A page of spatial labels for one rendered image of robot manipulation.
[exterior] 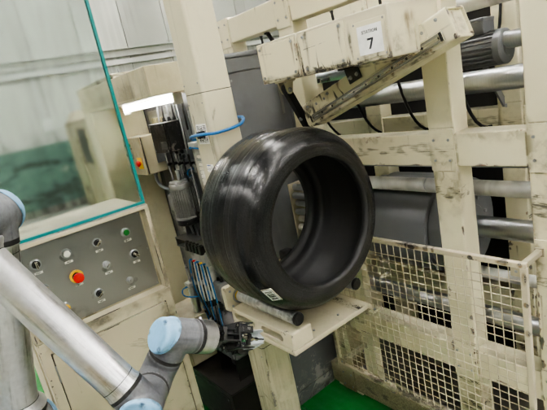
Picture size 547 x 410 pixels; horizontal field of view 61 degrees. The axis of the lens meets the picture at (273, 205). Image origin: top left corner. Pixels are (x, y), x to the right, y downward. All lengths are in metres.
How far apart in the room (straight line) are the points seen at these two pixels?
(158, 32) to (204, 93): 9.99
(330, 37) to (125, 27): 10.03
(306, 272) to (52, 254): 0.96
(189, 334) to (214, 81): 0.91
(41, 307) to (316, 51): 1.08
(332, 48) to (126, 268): 1.19
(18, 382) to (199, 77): 1.07
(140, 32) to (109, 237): 9.72
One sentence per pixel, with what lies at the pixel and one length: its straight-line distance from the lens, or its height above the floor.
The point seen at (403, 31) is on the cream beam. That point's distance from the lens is 1.44.
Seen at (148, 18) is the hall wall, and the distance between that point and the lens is 11.65.
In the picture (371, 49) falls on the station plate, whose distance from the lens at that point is 1.42.
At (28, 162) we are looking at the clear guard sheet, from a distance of 1.86.
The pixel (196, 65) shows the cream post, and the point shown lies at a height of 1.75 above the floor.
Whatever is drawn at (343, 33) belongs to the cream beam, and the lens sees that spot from 1.49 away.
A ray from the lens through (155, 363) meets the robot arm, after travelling 1.25.
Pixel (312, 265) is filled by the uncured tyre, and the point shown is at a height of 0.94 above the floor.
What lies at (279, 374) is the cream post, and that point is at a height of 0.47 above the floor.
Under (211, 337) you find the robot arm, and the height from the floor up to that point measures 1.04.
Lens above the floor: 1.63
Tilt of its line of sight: 14 degrees down
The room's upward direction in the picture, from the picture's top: 12 degrees counter-clockwise
